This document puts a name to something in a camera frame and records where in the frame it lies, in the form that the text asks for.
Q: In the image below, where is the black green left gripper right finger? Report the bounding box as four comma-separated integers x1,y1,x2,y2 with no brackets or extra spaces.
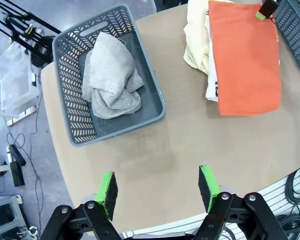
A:
193,164,288,240

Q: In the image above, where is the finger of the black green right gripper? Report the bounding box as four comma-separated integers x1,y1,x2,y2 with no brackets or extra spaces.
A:
255,0,281,21

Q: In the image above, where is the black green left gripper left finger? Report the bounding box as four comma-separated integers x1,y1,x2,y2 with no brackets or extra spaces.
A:
39,171,122,240

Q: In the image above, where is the orange t-shirt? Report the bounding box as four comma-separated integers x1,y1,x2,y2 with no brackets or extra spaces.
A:
207,0,283,117

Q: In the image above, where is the cream yellow garment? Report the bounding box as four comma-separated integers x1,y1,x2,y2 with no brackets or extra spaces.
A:
183,0,211,75

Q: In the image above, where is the white t-shirt with black print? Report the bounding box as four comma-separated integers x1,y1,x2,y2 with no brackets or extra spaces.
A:
204,14,220,103

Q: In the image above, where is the grey sweatshirt garment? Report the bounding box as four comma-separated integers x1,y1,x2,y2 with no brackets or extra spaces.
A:
81,31,145,120

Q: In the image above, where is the grey plastic lattice basket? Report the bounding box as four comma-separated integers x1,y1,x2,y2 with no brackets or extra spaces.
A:
272,0,300,73
51,4,167,148

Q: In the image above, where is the white ribbed base panel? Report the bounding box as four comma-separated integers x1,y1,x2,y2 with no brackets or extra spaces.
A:
121,172,300,240

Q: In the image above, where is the person in black t-shirt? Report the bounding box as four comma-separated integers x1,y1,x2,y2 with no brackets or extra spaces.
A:
153,0,190,13

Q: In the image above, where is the clear plastic storage box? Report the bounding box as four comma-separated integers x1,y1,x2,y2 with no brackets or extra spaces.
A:
0,42,41,118

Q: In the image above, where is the black camera tripod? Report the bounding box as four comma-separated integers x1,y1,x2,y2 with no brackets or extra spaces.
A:
0,0,62,68

